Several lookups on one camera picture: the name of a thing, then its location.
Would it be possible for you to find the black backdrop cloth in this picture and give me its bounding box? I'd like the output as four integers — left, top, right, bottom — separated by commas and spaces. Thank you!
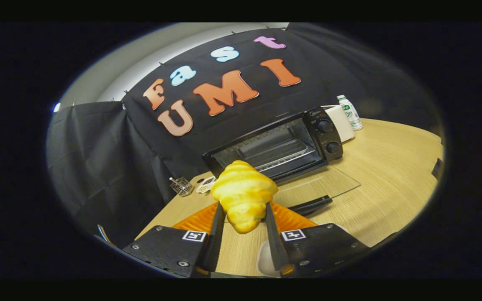
46, 23, 442, 249

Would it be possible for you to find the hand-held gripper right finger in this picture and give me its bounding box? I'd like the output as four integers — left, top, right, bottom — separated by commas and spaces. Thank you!
265, 202, 371, 277

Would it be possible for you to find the wire mesh holder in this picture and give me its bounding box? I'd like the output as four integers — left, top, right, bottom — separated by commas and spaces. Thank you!
169, 177, 194, 197

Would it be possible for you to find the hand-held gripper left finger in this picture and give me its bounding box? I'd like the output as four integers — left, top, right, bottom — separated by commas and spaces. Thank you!
123, 202, 227, 278

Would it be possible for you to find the yellow croissant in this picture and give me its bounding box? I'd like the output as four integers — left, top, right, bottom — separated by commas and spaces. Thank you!
210, 160, 279, 235

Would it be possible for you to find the white bread toaster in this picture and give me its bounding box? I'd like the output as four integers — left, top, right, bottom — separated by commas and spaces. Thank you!
323, 105, 355, 143

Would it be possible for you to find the white bottle green label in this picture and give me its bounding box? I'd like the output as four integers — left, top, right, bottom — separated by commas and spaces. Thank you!
336, 94, 363, 131

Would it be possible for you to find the black toaster oven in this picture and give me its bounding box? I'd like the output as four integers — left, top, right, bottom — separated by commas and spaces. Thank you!
202, 107, 362, 217

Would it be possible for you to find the white divided snack dish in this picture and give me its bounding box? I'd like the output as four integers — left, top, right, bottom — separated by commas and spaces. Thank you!
195, 176, 216, 194

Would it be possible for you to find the white plate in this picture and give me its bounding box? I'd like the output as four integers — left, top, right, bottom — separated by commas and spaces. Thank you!
256, 240, 281, 277

